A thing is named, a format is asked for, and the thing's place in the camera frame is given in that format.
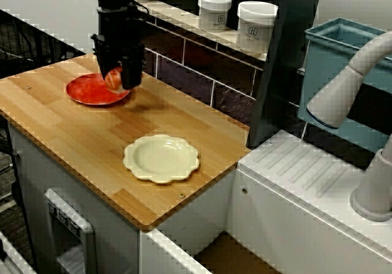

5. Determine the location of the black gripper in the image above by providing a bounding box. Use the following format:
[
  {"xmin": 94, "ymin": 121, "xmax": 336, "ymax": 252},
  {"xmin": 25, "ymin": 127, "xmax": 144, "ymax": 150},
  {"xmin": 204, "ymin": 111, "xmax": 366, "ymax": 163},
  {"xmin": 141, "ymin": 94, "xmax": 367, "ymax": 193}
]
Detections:
[{"xmin": 91, "ymin": 4, "xmax": 145, "ymax": 90}]

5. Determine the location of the salmon nigiri sushi toy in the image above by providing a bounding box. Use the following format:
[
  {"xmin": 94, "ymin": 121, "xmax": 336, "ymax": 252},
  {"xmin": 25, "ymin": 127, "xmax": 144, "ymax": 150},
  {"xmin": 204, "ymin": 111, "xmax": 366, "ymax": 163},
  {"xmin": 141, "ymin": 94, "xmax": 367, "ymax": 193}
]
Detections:
[{"xmin": 105, "ymin": 67, "xmax": 125, "ymax": 93}]

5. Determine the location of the red round plate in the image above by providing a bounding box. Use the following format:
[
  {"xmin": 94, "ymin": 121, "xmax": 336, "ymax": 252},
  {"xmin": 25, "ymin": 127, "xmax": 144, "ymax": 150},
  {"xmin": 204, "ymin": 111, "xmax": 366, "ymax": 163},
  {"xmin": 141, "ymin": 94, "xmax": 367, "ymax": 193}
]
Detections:
[{"xmin": 66, "ymin": 73, "xmax": 132, "ymax": 107}]

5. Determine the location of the cream scalloped plate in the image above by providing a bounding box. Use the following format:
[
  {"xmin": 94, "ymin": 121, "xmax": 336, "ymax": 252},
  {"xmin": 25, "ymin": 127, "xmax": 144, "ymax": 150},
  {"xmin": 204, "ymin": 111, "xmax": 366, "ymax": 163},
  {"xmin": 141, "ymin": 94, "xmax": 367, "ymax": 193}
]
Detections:
[{"xmin": 122, "ymin": 134, "xmax": 202, "ymax": 185}]

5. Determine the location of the dark tile backsplash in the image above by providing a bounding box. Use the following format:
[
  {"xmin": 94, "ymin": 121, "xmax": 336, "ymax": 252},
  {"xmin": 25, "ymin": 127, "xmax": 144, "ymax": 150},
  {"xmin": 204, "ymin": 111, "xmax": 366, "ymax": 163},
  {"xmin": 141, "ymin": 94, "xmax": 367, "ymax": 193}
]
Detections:
[{"xmin": 142, "ymin": 13, "xmax": 267, "ymax": 131}]

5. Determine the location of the cream shelf ledge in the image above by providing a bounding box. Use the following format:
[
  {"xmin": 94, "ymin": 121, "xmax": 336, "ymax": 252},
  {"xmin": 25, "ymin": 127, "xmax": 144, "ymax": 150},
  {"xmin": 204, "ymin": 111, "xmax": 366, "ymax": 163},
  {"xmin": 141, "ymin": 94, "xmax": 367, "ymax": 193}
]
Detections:
[{"xmin": 134, "ymin": 0, "xmax": 270, "ymax": 62}]

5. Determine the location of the white labelled plastic jar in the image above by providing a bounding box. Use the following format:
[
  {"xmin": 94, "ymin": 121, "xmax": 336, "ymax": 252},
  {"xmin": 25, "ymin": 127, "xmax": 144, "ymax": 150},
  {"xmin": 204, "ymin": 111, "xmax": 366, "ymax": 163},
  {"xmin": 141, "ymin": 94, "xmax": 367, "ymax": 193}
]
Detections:
[
  {"xmin": 197, "ymin": 0, "xmax": 232, "ymax": 32},
  {"xmin": 236, "ymin": 0, "xmax": 279, "ymax": 54}
]

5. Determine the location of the white toy kitchen cabinet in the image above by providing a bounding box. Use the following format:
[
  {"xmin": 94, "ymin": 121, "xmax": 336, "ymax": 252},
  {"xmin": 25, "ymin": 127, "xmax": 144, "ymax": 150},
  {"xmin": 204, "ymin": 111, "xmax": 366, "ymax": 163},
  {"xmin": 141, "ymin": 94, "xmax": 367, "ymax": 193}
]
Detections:
[{"xmin": 6, "ymin": 122, "xmax": 141, "ymax": 274}]

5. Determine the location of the dark shelf side panel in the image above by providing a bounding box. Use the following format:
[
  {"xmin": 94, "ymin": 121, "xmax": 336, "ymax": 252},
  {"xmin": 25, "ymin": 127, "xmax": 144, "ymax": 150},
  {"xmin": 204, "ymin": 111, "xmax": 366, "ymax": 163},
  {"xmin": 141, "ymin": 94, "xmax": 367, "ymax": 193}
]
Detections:
[{"xmin": 246, "ymin": 0, "xmax": 325, "ymax": 149}]

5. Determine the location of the teal plastic bin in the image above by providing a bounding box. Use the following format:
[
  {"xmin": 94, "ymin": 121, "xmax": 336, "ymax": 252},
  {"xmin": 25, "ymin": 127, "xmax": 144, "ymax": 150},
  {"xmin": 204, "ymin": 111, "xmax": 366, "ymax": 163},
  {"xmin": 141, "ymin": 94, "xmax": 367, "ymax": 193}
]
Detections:
[{"xmin": 297, "ymin": 17, "xmax": 392, "ymax": 154}]

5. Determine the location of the white toy sink unit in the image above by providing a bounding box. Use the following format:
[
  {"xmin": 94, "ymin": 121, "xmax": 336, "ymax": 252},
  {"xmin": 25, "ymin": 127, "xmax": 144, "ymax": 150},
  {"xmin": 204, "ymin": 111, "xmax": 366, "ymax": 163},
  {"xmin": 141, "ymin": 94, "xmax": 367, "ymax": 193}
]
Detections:
[{"xmin": 139, "ymin": 129, "xmax": 392, "ymax": 274}]

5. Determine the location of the grey toy faucet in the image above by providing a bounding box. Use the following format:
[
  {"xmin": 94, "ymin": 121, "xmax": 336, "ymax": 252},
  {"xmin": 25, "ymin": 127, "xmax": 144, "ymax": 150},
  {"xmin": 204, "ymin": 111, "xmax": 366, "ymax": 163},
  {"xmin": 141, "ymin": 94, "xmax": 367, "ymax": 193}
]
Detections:
[{"xmin": 306, "ymin": 31, "xmax": 392, "ymax": 223}]

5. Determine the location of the aluminium frame rail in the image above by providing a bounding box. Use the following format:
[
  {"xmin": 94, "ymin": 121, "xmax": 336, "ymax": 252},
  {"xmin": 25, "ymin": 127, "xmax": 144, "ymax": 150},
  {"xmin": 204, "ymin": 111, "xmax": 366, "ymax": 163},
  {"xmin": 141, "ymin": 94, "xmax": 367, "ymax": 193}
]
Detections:
[{"xmin": 0, "ymin": 229, "xmax": 34, "ymax": 274}]

